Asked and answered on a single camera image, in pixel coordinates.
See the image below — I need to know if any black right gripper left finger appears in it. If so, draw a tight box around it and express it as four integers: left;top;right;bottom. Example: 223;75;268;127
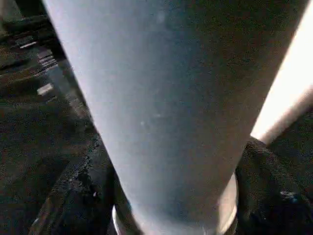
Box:
31;135;121;235

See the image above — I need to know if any white plastic table top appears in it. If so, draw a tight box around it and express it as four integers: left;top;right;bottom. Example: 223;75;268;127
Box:
111;14;313;235

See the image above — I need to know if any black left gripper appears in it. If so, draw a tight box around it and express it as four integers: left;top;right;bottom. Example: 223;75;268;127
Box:
0;14;69;74

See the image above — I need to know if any black work mat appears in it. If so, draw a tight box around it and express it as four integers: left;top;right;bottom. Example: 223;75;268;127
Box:
0;0;313;235

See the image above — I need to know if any white plastic table leg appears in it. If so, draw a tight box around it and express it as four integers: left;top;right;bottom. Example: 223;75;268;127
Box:
40;0;313;235

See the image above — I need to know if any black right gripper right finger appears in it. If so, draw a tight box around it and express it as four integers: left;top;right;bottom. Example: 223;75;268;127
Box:
234;136;313;235

